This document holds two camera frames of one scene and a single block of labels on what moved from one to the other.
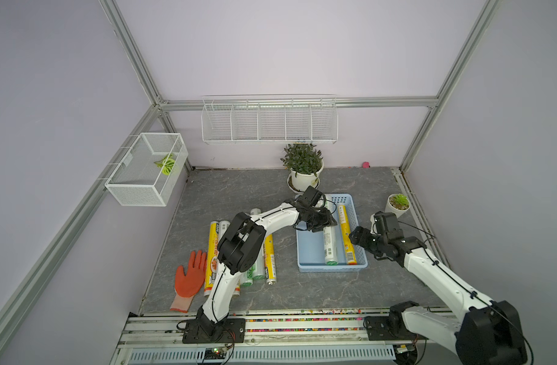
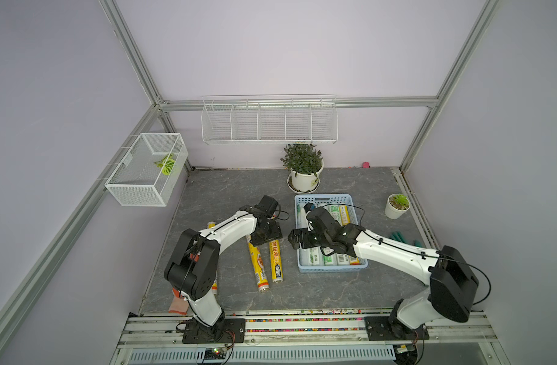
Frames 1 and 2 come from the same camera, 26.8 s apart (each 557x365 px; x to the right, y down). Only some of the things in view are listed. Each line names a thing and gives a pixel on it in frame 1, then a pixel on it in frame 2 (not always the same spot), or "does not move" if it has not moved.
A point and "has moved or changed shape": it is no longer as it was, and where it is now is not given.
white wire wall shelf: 270,119 does not move
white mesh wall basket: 148,173 does not move
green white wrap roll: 330,246 has moved or changed shape
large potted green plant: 305,163 does not move
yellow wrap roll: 269,259 has moved or changed shape
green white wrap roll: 249,277 -> 328,260
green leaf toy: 167,163 does not move
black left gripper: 326,220 -> 276,233
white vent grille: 190,354 does not move
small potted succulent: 397,203 does not move
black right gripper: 361,233 -> 303,241
